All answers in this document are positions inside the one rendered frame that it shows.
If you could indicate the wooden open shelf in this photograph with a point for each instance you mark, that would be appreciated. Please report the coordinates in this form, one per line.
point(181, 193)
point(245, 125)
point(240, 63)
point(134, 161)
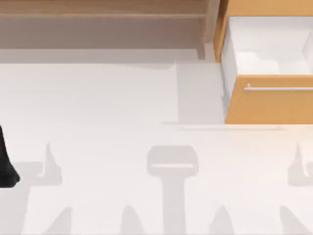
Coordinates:
point(102, 27)

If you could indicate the pale wooden drawer front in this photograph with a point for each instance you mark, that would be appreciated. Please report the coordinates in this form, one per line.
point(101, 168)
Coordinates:
point(269, 107)

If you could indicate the pulled-out white drawer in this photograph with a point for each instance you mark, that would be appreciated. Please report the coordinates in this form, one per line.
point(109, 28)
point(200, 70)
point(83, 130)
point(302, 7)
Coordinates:
point(266, 46)

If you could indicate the wooden cupboard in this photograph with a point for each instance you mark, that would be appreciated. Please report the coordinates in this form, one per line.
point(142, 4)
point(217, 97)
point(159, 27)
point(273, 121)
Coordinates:
point(256, 7)

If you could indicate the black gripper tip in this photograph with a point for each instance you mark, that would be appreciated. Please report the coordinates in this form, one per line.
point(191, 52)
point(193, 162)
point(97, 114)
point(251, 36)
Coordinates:
point(6, 171)

